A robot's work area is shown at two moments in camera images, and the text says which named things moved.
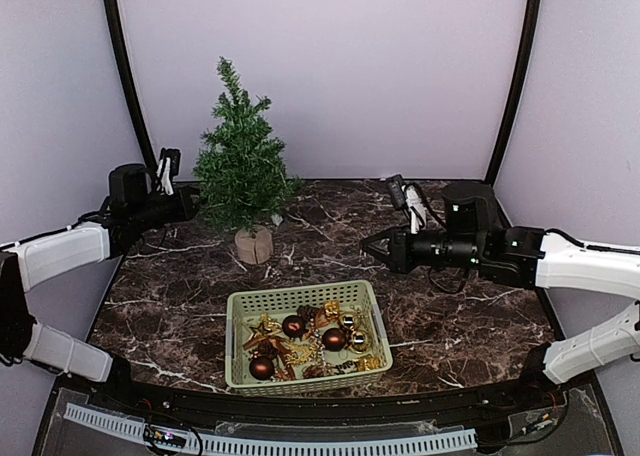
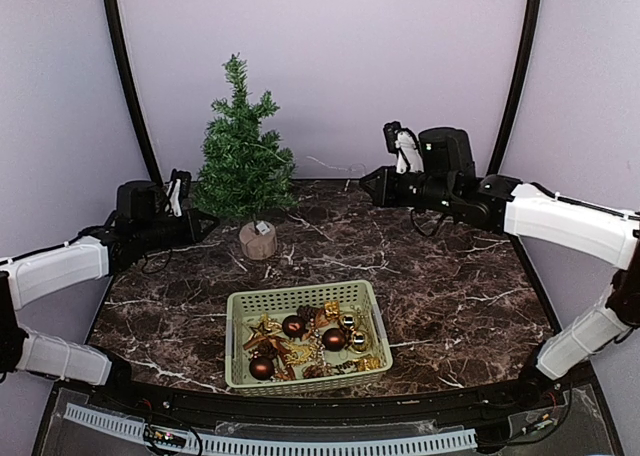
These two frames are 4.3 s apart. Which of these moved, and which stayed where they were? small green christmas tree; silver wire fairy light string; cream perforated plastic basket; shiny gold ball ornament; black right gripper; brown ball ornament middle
Moved: silver wire fairy light string; black right gripper
Stayed: cream perforated plastic basket; small green christmas tree; shiny gold ball ornament; brown ball ornament middle
